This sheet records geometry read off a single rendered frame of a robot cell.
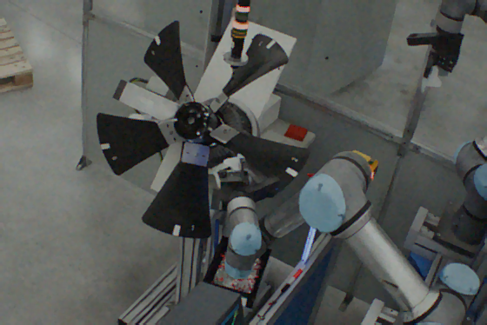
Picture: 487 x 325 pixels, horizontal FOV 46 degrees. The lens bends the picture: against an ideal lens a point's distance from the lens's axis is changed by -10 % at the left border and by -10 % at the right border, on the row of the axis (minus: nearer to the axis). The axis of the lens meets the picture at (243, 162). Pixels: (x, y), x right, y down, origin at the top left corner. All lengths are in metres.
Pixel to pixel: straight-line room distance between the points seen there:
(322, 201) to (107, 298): 1.79
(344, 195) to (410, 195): 1.28
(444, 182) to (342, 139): 0.48
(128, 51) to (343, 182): 1.89
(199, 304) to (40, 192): 2.27
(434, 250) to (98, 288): 1.63
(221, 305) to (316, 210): 0.29
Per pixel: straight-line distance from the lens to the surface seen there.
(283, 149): 1.90
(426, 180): 2.55
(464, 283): 1.54
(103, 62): 3.21
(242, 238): 1.56
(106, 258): 3.13
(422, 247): 2.10
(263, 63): 1.90
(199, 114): 1.90
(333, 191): 1.32
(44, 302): 2.95
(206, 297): 1.37
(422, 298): 1.44
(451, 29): 1.73
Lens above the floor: 2.28
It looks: 37 degrees down
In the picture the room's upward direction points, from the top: 9 degrees clockwise
